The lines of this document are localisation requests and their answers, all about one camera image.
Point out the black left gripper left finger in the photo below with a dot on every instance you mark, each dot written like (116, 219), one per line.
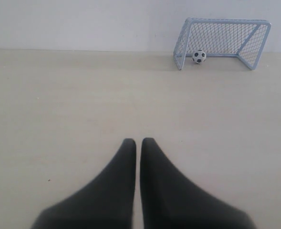
(105, 203)

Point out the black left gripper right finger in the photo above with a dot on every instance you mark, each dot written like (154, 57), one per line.
(171, 201)

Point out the black and white soccer ball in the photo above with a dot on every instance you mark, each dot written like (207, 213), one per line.
(199, 56)

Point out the small white soccer goal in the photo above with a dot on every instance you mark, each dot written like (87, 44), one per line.
(242, 39)

